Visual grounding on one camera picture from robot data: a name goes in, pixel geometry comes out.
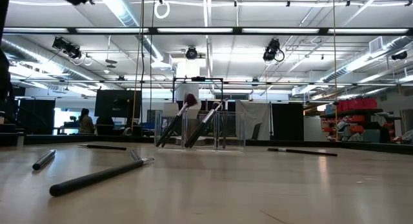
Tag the thick dark-bristled makeup brush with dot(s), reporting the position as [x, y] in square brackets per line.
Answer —
[209, 116]

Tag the fan-head makeup brush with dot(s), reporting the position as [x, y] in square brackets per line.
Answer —
[306, 151]
[191, 99]

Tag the short black pen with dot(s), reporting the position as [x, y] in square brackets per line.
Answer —
[43, 160]

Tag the clear acrylic organizer box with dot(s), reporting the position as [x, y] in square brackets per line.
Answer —
[234, 130]

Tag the white square sign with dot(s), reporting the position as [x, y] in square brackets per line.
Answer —
[169, 108]

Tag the grey curtain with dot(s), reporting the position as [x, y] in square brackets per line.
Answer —
[255, 117]

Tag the black panel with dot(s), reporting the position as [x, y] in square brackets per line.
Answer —
[287, 120]

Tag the black overhead crossbeam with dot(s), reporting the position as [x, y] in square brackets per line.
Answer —
[237, 31]

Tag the person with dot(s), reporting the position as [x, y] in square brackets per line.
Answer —
[86, 124]

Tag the storage shelf with red bins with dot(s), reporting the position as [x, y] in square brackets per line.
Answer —
[355, 104]

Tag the black cabinet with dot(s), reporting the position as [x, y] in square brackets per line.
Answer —
[37, 116]

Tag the black ceiling camera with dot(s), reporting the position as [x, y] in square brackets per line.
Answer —
[191, 53]
[69, 49]
[272, 48]

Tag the black wall monitor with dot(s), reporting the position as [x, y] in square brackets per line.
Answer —
[117, 103]

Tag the silver ceiling duct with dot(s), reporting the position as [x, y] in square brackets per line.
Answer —
[387, 48]
[32, 57]

